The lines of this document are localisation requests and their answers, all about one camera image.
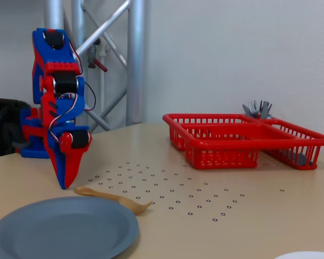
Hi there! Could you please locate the blue-grey plastic plate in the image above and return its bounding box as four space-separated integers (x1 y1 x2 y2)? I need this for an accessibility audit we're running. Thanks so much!
0 196 140 259

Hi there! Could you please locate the red white servo cable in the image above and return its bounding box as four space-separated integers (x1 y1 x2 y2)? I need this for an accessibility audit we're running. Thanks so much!
48 91 79 141

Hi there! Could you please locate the white round disc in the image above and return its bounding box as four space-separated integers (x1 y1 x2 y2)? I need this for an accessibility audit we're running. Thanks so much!
274 251 324 259

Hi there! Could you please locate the aluminium truss frame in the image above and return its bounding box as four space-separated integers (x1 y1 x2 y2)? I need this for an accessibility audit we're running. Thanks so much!
43 0 146 133

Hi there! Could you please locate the red plastic cutlery basket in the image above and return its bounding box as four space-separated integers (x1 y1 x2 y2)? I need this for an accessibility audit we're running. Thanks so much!
162 113 324 171

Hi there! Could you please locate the black fabric object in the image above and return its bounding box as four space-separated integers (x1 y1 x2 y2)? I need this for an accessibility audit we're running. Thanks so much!
0 98 32 160

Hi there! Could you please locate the wooden spoon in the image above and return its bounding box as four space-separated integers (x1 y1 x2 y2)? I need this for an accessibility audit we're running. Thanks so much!
74 187 153 216

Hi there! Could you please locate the red-handled pipe valve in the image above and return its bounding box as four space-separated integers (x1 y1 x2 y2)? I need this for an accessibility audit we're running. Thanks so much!
87 37 108 73

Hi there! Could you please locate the blue gripper, black motor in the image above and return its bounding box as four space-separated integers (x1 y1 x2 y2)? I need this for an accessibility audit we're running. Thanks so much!
44 124 93 190

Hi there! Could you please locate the grey plastic cutlery piece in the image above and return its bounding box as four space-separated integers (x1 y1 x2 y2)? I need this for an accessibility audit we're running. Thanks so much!
283 152 314 166

